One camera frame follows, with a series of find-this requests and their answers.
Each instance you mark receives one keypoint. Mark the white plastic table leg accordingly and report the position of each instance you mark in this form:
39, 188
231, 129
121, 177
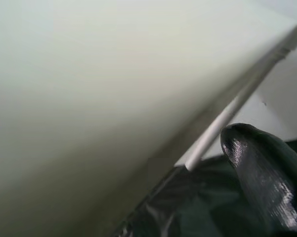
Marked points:
212, 130

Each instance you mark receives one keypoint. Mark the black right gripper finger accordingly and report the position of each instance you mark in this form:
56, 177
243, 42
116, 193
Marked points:
267, 177

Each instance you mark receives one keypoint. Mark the white plastic children table top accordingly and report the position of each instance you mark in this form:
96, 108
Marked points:
89, 98

